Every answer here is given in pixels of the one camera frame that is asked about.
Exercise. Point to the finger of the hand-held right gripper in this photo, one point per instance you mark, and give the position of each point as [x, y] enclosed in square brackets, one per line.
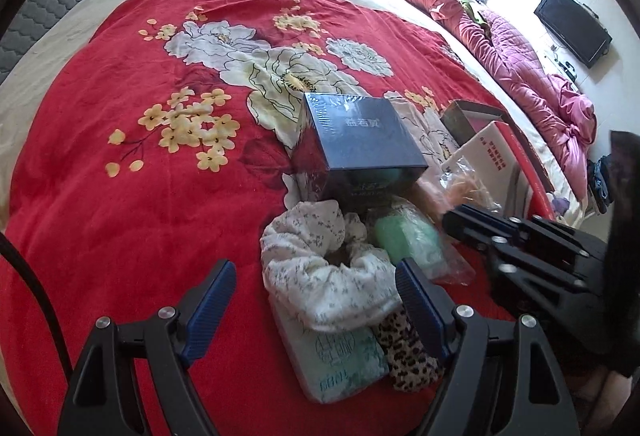
[545, 286]
[500, 228]

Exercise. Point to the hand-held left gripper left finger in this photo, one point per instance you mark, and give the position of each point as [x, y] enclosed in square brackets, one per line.
[212, 311]

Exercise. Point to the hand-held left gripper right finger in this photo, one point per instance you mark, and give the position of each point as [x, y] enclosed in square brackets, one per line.
[422, 311]

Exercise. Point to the leopard print scrunchie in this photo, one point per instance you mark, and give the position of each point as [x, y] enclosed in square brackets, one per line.
[405, 361]

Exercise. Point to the peach puff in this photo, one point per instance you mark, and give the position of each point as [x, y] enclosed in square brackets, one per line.
[465, 188]

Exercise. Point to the green puff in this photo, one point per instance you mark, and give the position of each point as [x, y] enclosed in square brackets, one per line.
[405, 238]

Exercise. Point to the white floral scrunchie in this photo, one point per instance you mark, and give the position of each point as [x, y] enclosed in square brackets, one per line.
[310, 286]

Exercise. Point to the shallow box with pink print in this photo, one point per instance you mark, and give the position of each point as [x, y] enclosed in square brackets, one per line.
[465, 120]

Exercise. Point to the pile of jeans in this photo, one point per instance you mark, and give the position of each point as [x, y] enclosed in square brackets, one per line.
[600, 186]

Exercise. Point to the red and white box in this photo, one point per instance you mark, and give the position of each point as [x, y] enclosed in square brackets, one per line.
[500, 155]

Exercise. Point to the green tissue packet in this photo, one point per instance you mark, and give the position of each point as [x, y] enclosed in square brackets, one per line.
[335, 361]

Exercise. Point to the red floral blanket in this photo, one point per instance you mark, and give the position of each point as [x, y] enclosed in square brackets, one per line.
[125, 216]

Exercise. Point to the pink quilt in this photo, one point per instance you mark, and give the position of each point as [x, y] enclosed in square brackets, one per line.
[520, 65]

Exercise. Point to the dark blue box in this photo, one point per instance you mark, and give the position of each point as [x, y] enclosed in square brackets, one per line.
[360, 130]

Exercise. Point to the white dresser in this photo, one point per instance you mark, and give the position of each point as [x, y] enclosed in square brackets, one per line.
[560, 65]

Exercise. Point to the black television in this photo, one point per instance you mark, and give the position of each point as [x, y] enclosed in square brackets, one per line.
[572, 25]

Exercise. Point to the green garment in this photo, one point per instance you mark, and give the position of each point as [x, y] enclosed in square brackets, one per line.
[472, 13]

